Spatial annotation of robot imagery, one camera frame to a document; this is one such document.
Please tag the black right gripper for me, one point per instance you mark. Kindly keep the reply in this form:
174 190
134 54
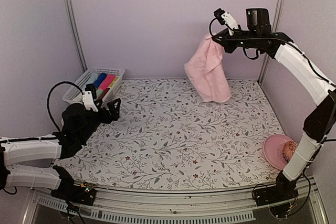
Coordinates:
227 42

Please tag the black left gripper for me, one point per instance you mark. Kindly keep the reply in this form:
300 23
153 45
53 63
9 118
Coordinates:
115 115

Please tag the pink towel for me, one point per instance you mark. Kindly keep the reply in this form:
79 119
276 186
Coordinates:
205 72
106 82

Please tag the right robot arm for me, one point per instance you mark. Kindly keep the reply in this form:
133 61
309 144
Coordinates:
281 48

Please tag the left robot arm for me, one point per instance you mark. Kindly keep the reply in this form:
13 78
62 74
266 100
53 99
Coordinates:
80 123

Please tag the grey green rolled towel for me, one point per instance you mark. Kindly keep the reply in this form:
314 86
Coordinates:
99 92

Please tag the yellow rolled towel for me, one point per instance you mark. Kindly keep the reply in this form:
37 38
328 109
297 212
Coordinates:
113 82

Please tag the pink rolled towel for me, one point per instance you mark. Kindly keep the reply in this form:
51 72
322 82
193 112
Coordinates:
106 82

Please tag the dark blue rolled towel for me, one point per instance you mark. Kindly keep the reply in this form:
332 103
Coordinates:
101 77

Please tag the light blue rolled towel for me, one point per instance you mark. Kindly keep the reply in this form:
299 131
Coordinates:
92 78

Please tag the floral tablecloth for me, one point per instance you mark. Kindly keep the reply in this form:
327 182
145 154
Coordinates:
167 138

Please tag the pink plate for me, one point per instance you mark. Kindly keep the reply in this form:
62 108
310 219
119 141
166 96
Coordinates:
272 150

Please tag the red patterned bowl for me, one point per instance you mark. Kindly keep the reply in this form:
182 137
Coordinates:
289 150

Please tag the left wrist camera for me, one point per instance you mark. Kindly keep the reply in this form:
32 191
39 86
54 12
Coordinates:
88 98

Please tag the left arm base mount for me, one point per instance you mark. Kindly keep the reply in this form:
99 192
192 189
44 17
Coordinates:
78 195

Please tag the front aluminium rail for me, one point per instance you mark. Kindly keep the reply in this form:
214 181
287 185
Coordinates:
230 205

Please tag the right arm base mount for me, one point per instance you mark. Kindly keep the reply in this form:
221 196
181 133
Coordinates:
265 195

